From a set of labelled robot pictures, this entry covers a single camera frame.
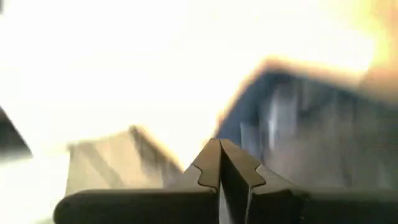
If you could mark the black angular object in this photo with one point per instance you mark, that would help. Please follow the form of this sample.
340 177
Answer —
11 140

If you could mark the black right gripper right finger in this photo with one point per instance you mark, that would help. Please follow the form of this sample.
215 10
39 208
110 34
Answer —
280 202

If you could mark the white woven laundry basket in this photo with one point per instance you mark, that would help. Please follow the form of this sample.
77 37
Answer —
112 165

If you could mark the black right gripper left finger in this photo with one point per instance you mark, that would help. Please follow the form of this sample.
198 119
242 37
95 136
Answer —
174 205

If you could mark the navy white striped fabric bin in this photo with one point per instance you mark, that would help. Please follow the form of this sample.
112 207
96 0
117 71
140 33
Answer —
311 130

